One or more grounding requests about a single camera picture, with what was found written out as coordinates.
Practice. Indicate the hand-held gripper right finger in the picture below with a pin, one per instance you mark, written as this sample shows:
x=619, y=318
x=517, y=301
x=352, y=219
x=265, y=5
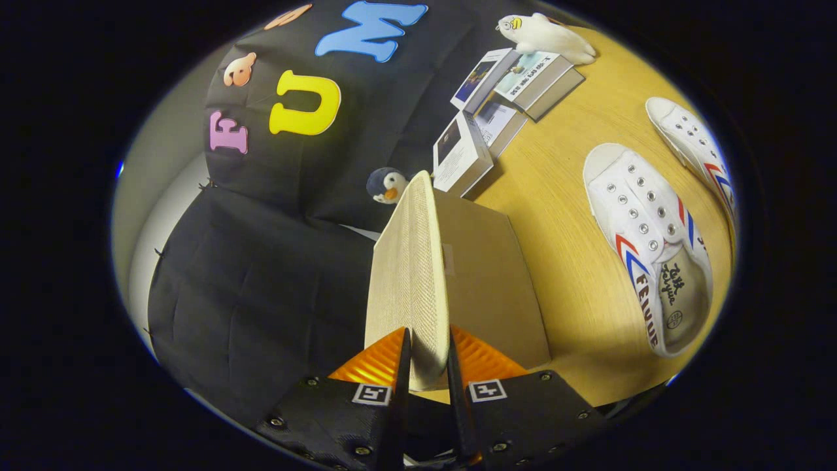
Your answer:
x=460, y=412

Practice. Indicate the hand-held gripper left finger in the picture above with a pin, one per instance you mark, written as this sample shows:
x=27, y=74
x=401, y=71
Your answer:
x=399, y=412

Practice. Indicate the beige fabric storage box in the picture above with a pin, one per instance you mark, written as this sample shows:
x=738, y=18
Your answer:
x=490, y=275

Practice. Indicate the white canvas shoe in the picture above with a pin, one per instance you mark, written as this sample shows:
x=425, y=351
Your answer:
x=644, y=242
x=693, y=140

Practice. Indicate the penguin plush toy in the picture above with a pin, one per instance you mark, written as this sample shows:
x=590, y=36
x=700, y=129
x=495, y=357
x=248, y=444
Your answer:
x=386, y=185

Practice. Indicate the white book with portrait cover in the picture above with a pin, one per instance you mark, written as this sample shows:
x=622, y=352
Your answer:
x=464, y=154

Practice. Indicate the thin white printed booklet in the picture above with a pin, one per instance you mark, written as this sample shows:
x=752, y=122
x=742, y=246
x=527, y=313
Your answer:
x=500, y=124

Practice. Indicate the plain thick grey book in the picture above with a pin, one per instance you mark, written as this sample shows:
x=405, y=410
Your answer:
x=556, y=98

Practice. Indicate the book with blue photo cover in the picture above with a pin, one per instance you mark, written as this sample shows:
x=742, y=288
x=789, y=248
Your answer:
x=484, y=75

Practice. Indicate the book with pale teal cover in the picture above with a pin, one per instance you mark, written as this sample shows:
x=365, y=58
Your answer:
x=533, y=75

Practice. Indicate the white duck plush toy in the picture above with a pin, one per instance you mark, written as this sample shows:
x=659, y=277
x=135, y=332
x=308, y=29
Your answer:
x=549, y=38

